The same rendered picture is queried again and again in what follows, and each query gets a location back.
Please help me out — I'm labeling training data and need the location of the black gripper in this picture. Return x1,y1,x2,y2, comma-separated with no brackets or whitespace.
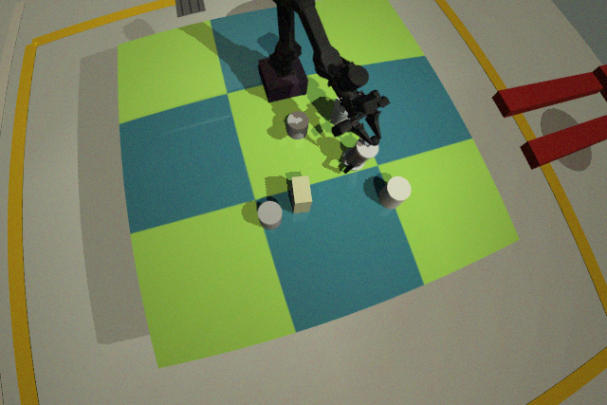
332,89,390,145

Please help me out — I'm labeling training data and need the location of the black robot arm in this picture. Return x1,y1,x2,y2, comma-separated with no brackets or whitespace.
269,0,381,115

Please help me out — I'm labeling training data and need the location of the french press with black knob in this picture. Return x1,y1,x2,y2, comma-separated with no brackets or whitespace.
343,136,379,174

